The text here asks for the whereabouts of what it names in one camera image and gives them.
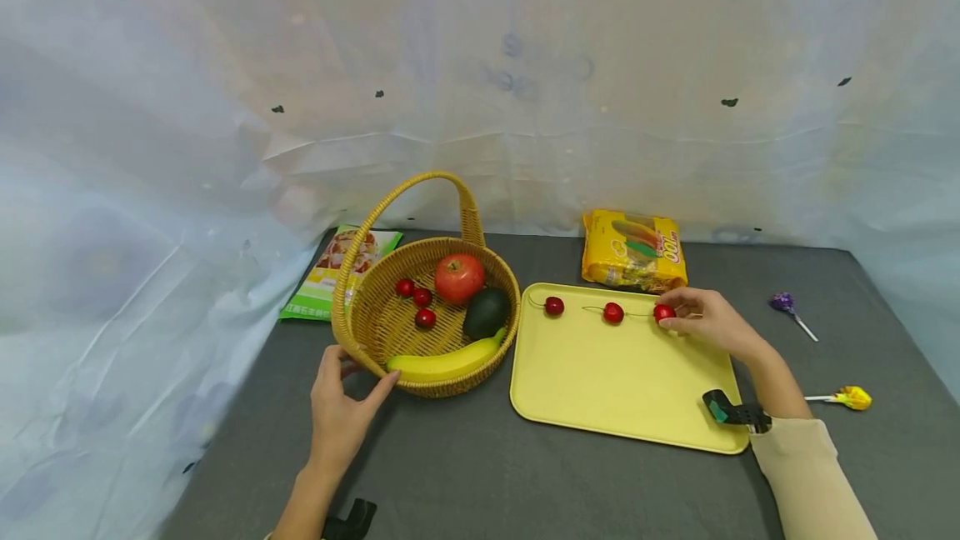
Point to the purple wrapped lollipop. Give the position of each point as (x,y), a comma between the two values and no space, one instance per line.
(783,302)

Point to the person's right index finger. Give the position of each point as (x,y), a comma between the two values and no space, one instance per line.
(688,296)

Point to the person's left hand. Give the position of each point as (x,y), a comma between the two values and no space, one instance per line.
(337,419)

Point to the dark green avocado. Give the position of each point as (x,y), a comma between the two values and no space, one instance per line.
(487,314)

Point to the yellow plastic tray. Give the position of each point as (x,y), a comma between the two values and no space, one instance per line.
(615,382)

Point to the person's right thumb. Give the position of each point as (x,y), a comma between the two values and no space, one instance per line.
(681,326)

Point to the yellow snack packet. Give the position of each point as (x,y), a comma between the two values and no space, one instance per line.
(634,252)

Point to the person's left thumb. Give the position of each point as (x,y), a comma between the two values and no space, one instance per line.
(379,394)

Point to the person's right hand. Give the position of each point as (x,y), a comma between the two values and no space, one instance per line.
(716,322)

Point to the yellow wrapped lollipop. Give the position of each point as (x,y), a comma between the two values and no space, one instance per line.
(853,397)

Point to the red cherry with stem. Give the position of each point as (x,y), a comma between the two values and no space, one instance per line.
(554,306)
(663,311)
(613,312)

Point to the green snack packet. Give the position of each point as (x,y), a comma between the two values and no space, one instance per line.
(322,286)

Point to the red apple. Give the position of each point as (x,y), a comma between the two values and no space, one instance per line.
(459,278)

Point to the person's left fingers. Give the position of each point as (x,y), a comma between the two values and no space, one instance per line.
(335,363)

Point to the yellow banana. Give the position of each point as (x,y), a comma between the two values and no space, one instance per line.
(442,365)

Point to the person's right forearm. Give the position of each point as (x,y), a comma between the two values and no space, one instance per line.
(806,473)

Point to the person's left forearm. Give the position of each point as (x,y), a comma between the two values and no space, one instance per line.
(304,502)

